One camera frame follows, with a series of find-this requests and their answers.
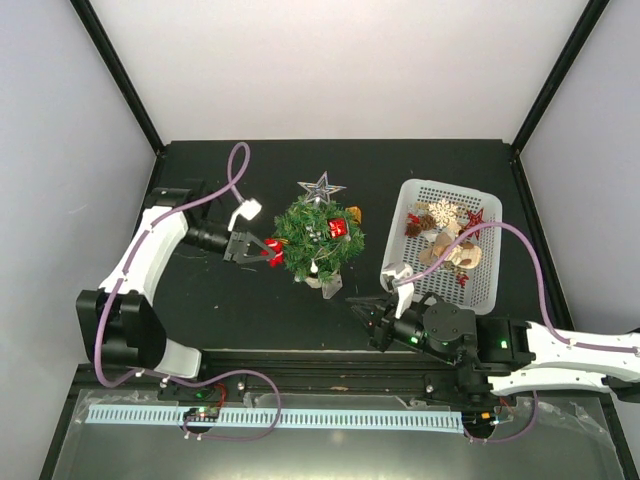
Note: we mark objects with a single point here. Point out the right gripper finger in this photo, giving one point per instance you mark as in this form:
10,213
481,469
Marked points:
368,316
368,301

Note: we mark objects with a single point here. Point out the red gift box ornament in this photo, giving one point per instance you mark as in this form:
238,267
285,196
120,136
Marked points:
338,227

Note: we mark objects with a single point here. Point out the red santa ornament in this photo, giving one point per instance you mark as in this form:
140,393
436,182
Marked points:
275,246

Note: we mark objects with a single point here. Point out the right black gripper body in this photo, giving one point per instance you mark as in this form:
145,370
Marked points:
381,338

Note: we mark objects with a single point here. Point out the white perforated plastic basket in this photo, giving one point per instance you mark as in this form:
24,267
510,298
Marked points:
475,289

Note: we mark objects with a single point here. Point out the silver star tree topper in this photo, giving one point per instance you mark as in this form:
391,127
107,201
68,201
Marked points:
320,191

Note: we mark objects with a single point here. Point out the small green christmas tree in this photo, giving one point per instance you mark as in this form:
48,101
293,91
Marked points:
299,221

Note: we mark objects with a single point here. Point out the gold gift box ornament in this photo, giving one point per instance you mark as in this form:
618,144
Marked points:
355,213

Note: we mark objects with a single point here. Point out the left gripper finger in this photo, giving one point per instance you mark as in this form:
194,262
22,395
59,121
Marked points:
263,256
255,244

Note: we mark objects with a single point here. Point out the brown pine cone ornament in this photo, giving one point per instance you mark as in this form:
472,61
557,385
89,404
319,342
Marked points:
418,224

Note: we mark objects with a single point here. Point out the red star ornament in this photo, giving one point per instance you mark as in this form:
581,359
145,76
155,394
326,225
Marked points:
474,218

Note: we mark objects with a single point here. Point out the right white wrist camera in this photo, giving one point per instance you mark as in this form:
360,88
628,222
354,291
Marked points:
395,277

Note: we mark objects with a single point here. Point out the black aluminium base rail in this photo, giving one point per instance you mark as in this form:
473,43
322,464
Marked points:
405,374

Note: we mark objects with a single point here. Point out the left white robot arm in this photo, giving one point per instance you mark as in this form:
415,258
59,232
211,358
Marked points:
118,322

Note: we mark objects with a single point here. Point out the white bulb string lights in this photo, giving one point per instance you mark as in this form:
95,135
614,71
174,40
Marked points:
329,282

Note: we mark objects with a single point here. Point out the right circuit board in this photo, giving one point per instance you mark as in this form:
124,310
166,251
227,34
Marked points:
492,417

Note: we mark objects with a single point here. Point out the white slotted cable duct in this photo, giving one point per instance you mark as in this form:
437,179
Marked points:
285,418

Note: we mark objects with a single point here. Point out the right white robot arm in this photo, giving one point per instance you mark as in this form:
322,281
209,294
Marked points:
502,357

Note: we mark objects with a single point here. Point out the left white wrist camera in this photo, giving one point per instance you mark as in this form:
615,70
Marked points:
248,209

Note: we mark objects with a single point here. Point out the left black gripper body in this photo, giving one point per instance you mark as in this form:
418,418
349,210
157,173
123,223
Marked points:
233,246

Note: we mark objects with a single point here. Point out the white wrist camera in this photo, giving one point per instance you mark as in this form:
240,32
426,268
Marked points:
395,277
248,209

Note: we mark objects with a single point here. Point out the gold snowflake ornament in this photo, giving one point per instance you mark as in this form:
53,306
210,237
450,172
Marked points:
443,212

